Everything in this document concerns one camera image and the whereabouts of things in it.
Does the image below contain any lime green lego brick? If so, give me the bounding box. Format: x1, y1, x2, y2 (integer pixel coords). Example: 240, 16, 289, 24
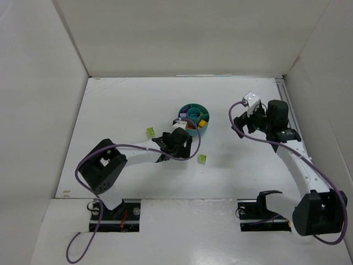
146, 127, 155, 137

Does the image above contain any yellow orange lego brick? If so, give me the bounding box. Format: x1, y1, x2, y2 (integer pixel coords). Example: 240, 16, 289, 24
198, 120, 207, 128

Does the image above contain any teal flower lego piece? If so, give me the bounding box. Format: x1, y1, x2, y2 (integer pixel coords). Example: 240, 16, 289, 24
187, 108, 201, 119

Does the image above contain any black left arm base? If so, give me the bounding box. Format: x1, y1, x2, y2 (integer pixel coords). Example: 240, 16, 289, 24
87, 199, 141, 232

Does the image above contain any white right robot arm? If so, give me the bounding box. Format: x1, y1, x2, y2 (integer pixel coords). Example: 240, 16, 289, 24
229, 94, 348, 245

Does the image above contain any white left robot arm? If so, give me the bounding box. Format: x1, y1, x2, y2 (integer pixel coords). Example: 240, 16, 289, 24
76, 128, 192, 214

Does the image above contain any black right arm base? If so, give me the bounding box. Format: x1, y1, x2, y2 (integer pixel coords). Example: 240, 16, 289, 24
235, 190, 291, 232

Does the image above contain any teal round divided container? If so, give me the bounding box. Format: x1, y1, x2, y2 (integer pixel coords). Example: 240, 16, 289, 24
178, 103, 210, 135

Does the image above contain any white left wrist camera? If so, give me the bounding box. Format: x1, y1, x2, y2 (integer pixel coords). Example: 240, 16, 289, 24
172, 118, 188, 130

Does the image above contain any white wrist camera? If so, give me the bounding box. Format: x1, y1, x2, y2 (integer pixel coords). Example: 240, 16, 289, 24
242, 91, 261, 116
172, 118, 188, 130

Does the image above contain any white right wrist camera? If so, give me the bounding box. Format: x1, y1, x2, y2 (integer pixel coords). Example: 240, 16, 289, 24
242, 91, 261, 116

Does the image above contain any aluminium rail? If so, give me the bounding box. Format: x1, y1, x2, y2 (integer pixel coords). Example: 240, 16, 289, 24
275, 77, 317, 182

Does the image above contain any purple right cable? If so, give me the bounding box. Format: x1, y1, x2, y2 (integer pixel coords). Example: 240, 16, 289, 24
228, 100, 349, 246

